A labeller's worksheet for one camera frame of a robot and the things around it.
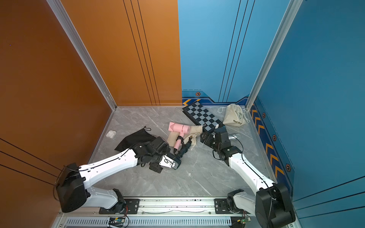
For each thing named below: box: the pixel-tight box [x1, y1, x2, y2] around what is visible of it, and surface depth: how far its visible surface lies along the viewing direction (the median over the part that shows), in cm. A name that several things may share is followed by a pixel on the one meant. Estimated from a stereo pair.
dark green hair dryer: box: [166, 135, 193, 171], surface depth 93 cm
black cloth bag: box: [114, 125, 157, 151], surface depth 100 cm
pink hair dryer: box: [168, 122, 191, 153], surface depth 101 cm
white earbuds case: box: [105, 130, 116, 139], surface depth 104 cm
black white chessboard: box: [182, 101, 223, 133], surface depth 111 cm
